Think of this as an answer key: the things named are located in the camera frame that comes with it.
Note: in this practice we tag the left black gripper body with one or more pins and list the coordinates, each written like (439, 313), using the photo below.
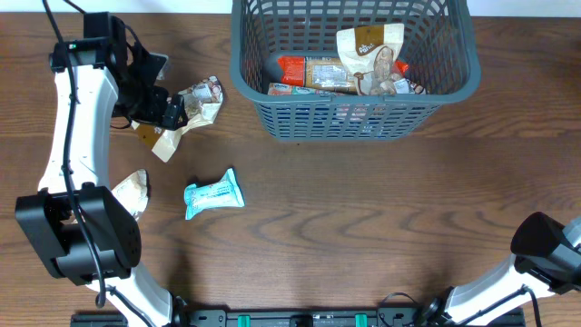
(142, 98)

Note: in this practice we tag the beige paper bag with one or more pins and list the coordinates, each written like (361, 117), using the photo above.
(133, 193)

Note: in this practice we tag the teal snack pack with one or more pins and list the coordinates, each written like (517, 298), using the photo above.
(224, 193)

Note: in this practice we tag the orange tan pasta package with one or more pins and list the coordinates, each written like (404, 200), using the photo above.
(317, 73)

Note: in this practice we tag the beige cookie bag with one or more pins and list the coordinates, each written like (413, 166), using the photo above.
(370, 54)

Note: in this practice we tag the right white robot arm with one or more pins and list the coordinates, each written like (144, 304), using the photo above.
(544, 261)

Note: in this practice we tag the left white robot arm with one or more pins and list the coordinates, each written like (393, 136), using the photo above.
(77, 227)

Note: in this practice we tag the grey plastic mesh basket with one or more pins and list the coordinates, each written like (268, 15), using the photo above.
(439, 47)

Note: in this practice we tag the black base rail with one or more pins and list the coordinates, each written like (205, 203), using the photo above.
(386, 316)

